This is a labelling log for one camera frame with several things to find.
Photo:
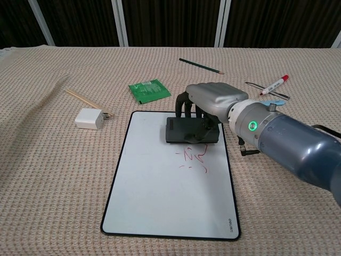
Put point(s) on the blue silver right robot arm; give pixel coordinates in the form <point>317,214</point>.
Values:
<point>287,144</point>

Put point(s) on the grey whiteboard eraser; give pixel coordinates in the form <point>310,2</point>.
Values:
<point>178,130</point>

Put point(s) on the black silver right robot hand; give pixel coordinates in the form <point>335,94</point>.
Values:
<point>213,98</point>

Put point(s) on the white marker with red cap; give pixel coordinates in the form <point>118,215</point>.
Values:
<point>274,85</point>

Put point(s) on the wooden chopstick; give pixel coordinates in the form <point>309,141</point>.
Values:
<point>85,99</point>
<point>82,100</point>

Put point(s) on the white power adapter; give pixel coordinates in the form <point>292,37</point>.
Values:
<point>86,120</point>

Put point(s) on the dark green pencil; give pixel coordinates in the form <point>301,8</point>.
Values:
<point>199,65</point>

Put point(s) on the white partition post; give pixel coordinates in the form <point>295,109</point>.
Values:
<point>42,24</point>
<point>337,40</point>
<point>222,24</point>
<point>120,24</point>

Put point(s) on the beige woven tablecloth with fringe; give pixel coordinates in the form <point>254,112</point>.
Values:
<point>53,173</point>

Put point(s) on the green foil packet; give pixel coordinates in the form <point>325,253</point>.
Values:
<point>149,90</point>

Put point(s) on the dark grey pen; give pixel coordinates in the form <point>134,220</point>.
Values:
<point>254,85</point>

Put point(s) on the small white whiteboard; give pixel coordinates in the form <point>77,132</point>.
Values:
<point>165,194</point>

